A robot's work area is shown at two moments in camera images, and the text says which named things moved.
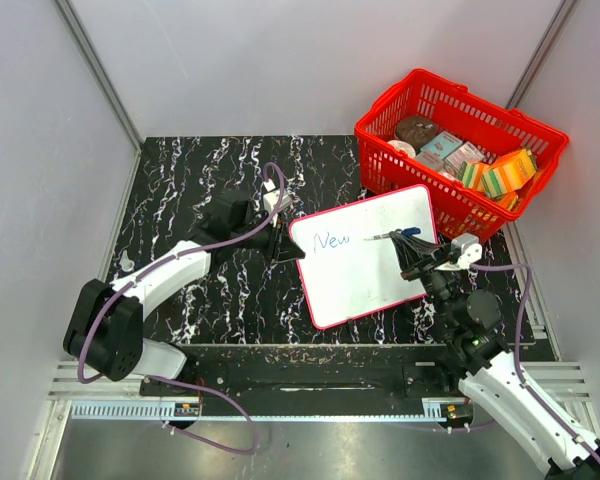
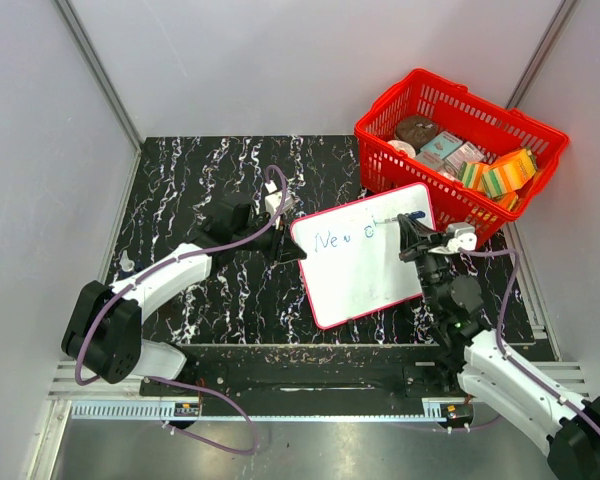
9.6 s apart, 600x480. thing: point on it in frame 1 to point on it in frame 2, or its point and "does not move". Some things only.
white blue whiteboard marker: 407,232 to 414,215
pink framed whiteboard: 348,277 does not move
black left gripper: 282,248 does not move
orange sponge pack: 508,173 does not move
